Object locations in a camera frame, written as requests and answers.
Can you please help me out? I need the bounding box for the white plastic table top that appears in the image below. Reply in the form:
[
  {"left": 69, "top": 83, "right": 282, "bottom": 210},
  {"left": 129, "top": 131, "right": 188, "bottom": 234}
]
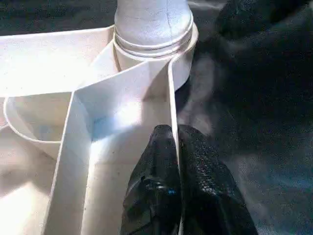
[{"left": 0, "top": 23, "right": 199, "bottom": 235}]

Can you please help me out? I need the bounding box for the black work mat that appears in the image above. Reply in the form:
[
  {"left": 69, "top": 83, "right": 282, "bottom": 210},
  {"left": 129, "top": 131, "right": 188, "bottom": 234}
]
[{"left": 0, "top": 0, "right": 313, "bottom": 235}]

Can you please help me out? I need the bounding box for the white plastic table leg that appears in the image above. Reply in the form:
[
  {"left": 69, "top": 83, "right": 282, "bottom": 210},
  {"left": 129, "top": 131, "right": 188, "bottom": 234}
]
[{"left": 113, "top": 0, "right": 194, "bottom": 58}]

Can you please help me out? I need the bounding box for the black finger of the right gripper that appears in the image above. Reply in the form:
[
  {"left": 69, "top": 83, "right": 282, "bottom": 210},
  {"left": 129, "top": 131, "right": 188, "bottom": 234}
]
[{"left": 216, "top": 0, "right": 313, "bottom": 38}]

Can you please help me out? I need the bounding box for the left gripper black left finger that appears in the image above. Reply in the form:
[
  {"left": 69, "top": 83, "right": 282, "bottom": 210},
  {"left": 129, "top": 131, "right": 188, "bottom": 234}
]
[{"left": 120, "top": 124, "right": 183, "bottom": 235}]

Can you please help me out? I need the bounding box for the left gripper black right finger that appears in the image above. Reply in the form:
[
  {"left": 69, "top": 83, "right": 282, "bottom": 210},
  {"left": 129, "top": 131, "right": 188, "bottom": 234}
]
[{"left": 178, "top": 125, "right": 257, "bottom": 235}]

